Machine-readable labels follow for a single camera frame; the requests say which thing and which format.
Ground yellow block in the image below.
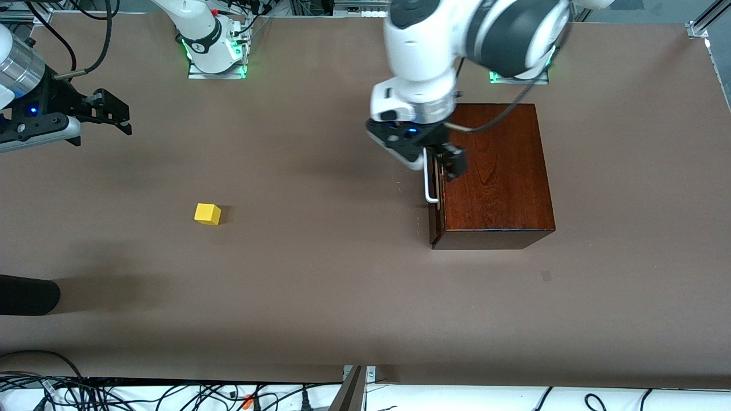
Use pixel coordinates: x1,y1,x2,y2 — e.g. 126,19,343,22
194,203,222,225

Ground tangled black cable bundle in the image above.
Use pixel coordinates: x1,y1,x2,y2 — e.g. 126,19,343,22
0,349,343,411

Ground aluminium frame post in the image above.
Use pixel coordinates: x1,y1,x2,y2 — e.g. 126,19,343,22
328,365,377,411

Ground aluminium frame profile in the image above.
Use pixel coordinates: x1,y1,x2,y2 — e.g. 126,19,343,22
685,0,731,39
0,0,55,25

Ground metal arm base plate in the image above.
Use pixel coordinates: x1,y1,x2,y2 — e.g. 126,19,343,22
490,70,550,85
187,54,248,79

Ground light wooden drawer white handle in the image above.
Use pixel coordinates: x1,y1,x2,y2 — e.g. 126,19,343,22
424,147,445,229

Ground dark wooden drawer cabinet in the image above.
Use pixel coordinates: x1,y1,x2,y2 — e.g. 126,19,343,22
428,103,556,250

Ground white power strip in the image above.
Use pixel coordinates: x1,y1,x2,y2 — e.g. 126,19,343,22
333,0,395,19

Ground black cylinder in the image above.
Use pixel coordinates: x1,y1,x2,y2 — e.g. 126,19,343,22
0,274,61,316

